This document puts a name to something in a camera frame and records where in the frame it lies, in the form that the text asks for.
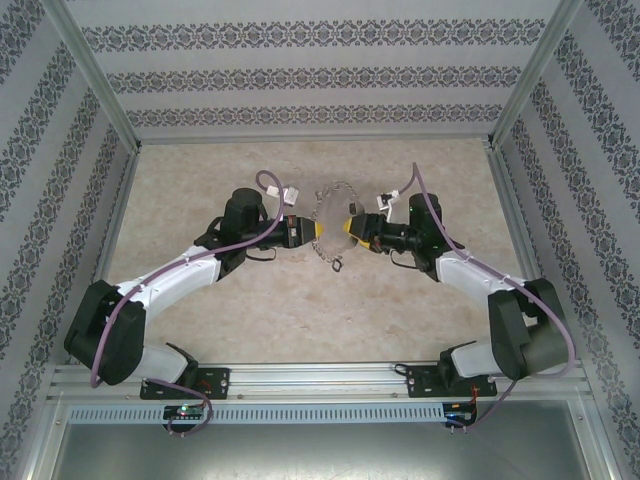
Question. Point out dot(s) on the small controller board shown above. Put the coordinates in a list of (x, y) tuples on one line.
[(460, 412), (185, 412)]

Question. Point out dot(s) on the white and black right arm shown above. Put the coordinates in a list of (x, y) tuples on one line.
[(470, 275)]

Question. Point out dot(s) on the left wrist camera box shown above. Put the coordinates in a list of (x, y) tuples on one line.
[(290, 195)]

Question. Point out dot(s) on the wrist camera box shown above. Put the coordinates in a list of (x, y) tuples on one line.
[(290, 195), (387, 201)]

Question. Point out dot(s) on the dark plastic key tag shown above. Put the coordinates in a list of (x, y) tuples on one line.
[(338, 266)]

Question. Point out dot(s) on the aluminium rear rail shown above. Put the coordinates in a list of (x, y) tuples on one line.
[(310, 140)]

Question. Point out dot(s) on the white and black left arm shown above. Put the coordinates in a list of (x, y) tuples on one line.
[(175, 280)]

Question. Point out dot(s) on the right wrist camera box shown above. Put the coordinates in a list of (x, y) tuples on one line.
[(387, 201)]

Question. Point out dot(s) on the grey metal sheet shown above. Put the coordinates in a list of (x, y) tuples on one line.
[(320, 450)]

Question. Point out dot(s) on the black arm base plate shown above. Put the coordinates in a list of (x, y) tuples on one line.
[(217, 382), (420, 382)]

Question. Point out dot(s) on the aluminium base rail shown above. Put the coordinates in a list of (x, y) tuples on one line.
[(320, 380)]

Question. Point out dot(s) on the aluminium frame post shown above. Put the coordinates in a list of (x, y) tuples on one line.
[(535, 65), (90, 65)]

